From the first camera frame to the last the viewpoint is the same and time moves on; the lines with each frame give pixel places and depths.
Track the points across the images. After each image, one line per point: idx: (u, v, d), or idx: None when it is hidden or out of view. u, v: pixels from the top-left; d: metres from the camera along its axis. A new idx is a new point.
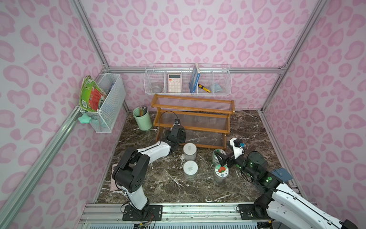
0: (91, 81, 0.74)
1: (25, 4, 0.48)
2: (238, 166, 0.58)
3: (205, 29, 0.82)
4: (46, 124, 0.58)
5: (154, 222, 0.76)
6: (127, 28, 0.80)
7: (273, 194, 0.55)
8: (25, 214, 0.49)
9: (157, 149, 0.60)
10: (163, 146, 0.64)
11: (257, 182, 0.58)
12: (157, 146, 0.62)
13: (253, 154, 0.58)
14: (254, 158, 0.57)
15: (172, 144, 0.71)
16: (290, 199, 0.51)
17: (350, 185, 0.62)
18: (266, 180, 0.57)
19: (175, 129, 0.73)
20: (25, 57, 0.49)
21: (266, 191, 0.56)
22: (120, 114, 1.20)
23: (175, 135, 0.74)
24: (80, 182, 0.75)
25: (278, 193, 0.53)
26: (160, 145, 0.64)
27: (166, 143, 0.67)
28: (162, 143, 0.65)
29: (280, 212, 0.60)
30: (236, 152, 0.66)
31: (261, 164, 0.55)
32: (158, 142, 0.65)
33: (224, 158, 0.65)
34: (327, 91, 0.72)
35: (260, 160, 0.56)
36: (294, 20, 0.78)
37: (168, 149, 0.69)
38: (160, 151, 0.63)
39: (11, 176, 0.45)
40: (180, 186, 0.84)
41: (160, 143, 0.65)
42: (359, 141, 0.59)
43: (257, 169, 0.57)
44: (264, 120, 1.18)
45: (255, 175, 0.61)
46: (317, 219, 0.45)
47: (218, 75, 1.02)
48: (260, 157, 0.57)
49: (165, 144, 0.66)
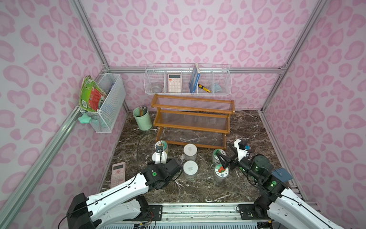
0: (91, 81, 0.74)
1: (25, 4, 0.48)
2: (242, 169, 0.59)
3: (205, 29, 0.82)
4: (46, 124, 0.58)
5: (155, 222, 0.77)
6: (127, 28, 0.80)
7: (277, 200, 0.55)
8: (25, 215, 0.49)
9: (122, 195, 0.47)
10: (135, 188, 0.49)
11: (261, 186, 0.57)
12: (124, 190, 0.48)
13: (259, 158, 0.56)
14: (259, 162, 0.55)
15: (157, 180, 0.54)
16: (295, 206, 0.50)
17: (350, 185, 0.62)
18: (271, 185, 0.56)
19: (173, 163, 0.58)
20: (25, 57, 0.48)
21: (269, 195, 0.55)
22: (120, 114, 1.20)
23: (168, 171, 0.58)
24: (80, 182, 0.75)
25: (282, 199, 0.52)
26: (128, 188, 0.48)
27: (144, 180, 0.52)
28: (137, 182, 0.50)
29: (281, 213, 0.60)
30: (240, 154, 0.64)
31: (267, 169, 0.53)
32: (132, 179, 0.51)
33: (228, 161, 0.63)
34: (327, 91, 0.72)
35: (267, 165, 0.54)
36: (294, 19, 0.78)
37: (145, 189, 0.52)
38: (126, 196, 0.48)
39: (11, 176, 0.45)
40: (180, 186, 0.84)
41: (132, 183, 0.50)
42: (359, 141, 0.59)
43: (262, 173, 0.56)
44: (264, 120, 1.18)
45: (259, 179, 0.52)
46: (322, 226, 0.45)
47: (218, 75, 1.02)
48: (266, 161, 0.55)
49: (140, 184, 0.50)
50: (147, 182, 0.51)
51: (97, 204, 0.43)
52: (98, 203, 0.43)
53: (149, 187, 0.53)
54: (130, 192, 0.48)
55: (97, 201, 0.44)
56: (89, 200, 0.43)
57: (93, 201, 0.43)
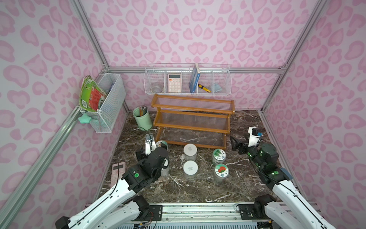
0: (91, 81, 0.74)
1: (25, 4, 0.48)
2: (249, 154, 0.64)
3: (205, 29, 0.82)
4: (46, 124, 0.58)
5: (155, 222, 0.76)
6: (127, 28, 0.80)
7: (274, 188, 0.55)
8: (25, 214, 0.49)
9: (106, 207, 0.44)
10: (118, 196, 0.46)
11: (262, 172, 0.59)
12: (106, 201, 0.45)
13: (266, 144, 0.58)
14: (266, 148, 0.57)
15: (140, 181, 0.49)
16: (290, 195, 0.50)
17: (350, 185, 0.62)
18: (272, 173, 0.57)
19: (153, 157, 0.50)
20: (25, 57, 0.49)
21: (268, 182, 0.57)
22: (120, 114, 1.20)
23: (151, 165, 0.52)
24: (80, 182, 0.75)
25: (279, 186, 0.53)
26: (111, 199, 0.45)
27: (126, 185, 0.48)
28: (119, 189, 0.47)
29: (278, 211, 0.60)
30: (252, 140, 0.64)
31: (271, 155, 0.55)
32: (113, 187, 0.47)
33: (237, 142, 0.67)
34: (326, 91, 0.72)
35: (271, 151, 0.56)
36: (294, 20, 0.78)
37: (131, 192, 0.49)
38: (113, 205, 0.46)
39: (11, 176, 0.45)
40: (180, 186, 0.84)
41: (113, 192, 0.46)
42: (359, 141, 0.59)
43: (266, 160, 0.58)
44: (264, 120, 1.18)
45: (262, 165, 0.61)
46: (310, 220, 0.44)
47: (218, 75, 1.02)
48: (272, 149, 0.57)
49: (123, 191, 0.47)
50: (130, 185, 0.48)
51: (80, 224, 0.41)
52: (81, 222, 0.41)
53: (136, 189, 0.50)
54: (116, 201, 0.46)
55: (79, 221, 0.41)
56: (71, 222, 0.41)
57: (75, 222, 0.41)
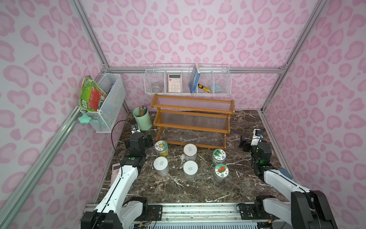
0: (91, 81, 0.74)
1: (25, 4, 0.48)
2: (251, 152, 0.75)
3: (205, 29, 0.82)
4: (46, 124, 0.58)
5: (155, 222, 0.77)
6: (127, 28, 0.80)
7: (264, 177, 0.63)
8: (25, 214, 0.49)
9: (125, 182, 0.50)
10: (128, 174, 0.53)
11: (256, 165, 0.68)
12: (121, 181, 0.50)
13: (263, 142, 0.68)
14: (262, 145, 0.67)
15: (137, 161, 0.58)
16: (275, 175, 0.58)
17: (351, 185, 0.61)
18: (264, 166, 0.66)
19: (134, 142, 0.60)
20: (25, 57, 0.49)
21: (259, 175, 0.66)
22: (120, 114, 1.20)
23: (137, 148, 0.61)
24: (80, 182, 0.75)
25: (267, 171, 0.62)
26: (124, 178, 0.51)
27: (129, 166, 0.55)
28: (126, 171, 0.54)
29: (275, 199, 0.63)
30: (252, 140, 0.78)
31: (265, 151, 0.64)
32: (120, 173, 0.53)
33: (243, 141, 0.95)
34: (327, 91, 0.72)
35: (266, 149, 0.65)
36: (294, 20, 0.78)
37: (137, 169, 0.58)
38: (127, 183, 0.52)
39: (11, 176, 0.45)
40: (180, 186, 0.84)
41: (123, 174, 0.52)
42: (359, 141, 0.59)
43: (261, 155, 0.67)
44: (264, 120, 1.18)
45: (257, 160, 0.70)
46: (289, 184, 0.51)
47: (218, 75, 1.02)
48: (267, 146, 0.66)
49: (129, 170, 0.54)
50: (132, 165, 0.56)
51: (110, 204, 0.43)
52: (110, 202, 0.43)
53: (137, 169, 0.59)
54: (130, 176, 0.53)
55: (106, 202, 0.43)
56: (100, 207, 0.42)
57: (104, 205, 0.43)
